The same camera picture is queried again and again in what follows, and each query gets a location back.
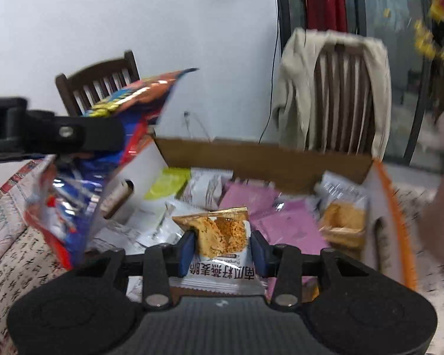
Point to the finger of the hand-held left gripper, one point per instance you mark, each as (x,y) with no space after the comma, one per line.
(77,133)

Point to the dark wooden chair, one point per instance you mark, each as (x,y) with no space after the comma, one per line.
(96,85)

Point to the green white snack packet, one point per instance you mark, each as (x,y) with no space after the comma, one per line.
(168,185)

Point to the chair with beige cloth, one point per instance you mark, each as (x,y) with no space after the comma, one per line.
(296,88)

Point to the white silver snack packet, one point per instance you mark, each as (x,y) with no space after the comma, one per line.
(207,186)

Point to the silver small snack packet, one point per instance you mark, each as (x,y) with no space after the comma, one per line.
(340,188)

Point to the pink glass vase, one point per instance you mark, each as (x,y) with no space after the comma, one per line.
(442,192)

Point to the brown slatted wooden chair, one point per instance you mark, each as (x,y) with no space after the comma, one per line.
(340,100)

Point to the red blue snack bag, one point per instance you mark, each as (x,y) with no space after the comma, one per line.
(74,207)

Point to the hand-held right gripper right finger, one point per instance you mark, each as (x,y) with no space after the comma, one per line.
(258,255)

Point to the red cardboard box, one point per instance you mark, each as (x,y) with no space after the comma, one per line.
(266,166)

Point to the yellow blossom branches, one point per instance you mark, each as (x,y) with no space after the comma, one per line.
(429,40)

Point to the orange crisp snack packet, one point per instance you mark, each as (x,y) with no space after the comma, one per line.
(344,222)
(222,233)

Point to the red hanging garment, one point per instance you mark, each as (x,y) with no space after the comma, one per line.
(325,0)

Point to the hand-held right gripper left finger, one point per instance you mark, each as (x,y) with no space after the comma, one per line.
(188,253)

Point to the pink snack packet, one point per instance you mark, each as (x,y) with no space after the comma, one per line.
(248,198)
(292,225)

